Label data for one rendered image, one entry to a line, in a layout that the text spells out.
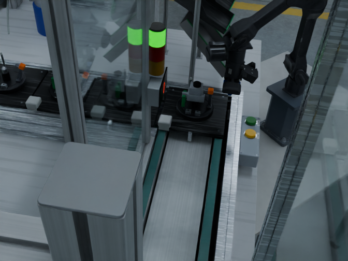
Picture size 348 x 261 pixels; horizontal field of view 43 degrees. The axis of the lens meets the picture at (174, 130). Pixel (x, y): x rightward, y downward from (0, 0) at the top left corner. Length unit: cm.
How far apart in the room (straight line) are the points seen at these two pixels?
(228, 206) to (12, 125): 86
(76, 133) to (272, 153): 109
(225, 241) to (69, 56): 83
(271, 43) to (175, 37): 185
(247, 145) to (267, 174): 14
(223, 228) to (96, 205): 105
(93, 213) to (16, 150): 144
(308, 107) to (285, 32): 369
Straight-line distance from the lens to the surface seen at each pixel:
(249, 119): 166
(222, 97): 174
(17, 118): 172
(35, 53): 222
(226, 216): 137
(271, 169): 165
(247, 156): 154
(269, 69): 214
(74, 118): 71
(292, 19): 447
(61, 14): 61
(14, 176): 163
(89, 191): 30
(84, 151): 33
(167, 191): 145
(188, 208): 142
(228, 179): 145
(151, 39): 127
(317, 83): 53
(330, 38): 50
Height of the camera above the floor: 205
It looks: 43 degrees down
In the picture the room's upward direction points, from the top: 4 degrees clockwise
